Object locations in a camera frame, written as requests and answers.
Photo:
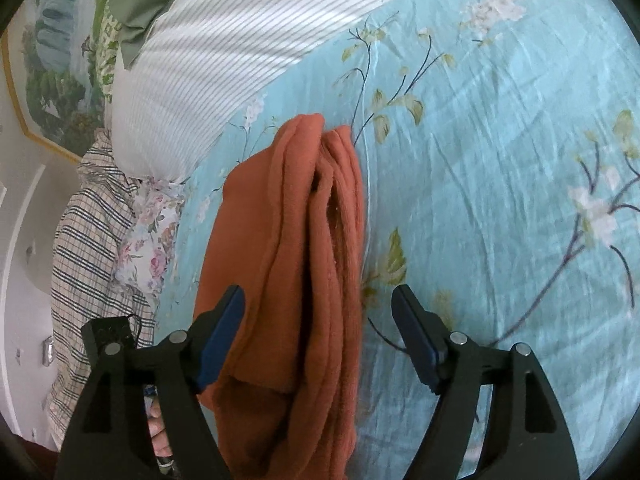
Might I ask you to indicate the pink floral cloth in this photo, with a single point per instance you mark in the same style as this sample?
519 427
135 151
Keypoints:
150 240

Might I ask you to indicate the light blue floral bed sheet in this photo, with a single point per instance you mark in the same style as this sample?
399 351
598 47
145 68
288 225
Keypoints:
500 185

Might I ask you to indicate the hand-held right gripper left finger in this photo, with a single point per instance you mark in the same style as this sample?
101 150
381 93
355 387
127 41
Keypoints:
220 340

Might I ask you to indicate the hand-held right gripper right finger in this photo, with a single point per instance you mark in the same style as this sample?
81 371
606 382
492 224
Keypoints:
425 350

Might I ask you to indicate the framed landscape painting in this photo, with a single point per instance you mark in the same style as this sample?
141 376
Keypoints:
55 75

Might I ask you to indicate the orange knit sweater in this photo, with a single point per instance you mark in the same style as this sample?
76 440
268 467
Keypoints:
285 270

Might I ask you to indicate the white striped pillow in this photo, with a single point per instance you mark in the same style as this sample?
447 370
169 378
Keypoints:
225 60

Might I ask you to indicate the green cloth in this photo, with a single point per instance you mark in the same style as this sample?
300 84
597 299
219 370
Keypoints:
145 10

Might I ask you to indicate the wall switch plate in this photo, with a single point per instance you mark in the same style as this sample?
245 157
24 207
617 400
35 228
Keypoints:
48 352

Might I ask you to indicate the person's left hand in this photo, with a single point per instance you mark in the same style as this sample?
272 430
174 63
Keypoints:
160 430

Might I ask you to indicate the plaid checked blanket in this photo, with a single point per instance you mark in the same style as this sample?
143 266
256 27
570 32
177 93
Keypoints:
85 260

